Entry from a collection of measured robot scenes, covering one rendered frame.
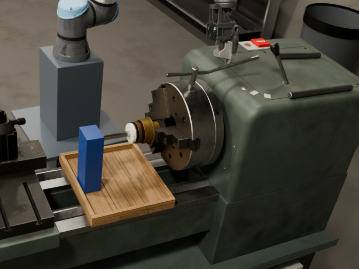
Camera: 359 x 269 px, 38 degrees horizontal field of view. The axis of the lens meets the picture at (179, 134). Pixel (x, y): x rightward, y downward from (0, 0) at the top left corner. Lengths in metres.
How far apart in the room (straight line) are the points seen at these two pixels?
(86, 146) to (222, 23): 0.59
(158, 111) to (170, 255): 0.62
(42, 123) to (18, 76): 1.98
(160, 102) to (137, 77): 2.64
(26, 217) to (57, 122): 0.72
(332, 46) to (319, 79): 2.40
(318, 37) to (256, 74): 2.51
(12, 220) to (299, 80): 1.09
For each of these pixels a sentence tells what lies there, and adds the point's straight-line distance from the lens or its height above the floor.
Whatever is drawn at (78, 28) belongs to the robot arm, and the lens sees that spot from 2.10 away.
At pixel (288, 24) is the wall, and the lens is 5.56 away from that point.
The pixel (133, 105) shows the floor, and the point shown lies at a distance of 4.02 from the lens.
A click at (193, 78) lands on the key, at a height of 1.29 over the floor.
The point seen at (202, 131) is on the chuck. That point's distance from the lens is 1.71.
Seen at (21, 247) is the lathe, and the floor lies 0.91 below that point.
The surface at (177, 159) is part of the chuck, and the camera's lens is 1.81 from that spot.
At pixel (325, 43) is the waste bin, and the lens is 4.38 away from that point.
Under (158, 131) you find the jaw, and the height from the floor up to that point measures 1.11.
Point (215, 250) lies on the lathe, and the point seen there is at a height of 0.62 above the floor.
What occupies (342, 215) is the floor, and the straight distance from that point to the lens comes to 3.45.
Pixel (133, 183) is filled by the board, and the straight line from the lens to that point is 1.86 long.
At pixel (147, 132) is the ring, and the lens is 1.74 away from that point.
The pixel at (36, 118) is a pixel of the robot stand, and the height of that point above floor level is 0.75.
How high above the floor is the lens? 2.06
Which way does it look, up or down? 33 degrees down
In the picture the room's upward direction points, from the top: 10 degrees clockwise
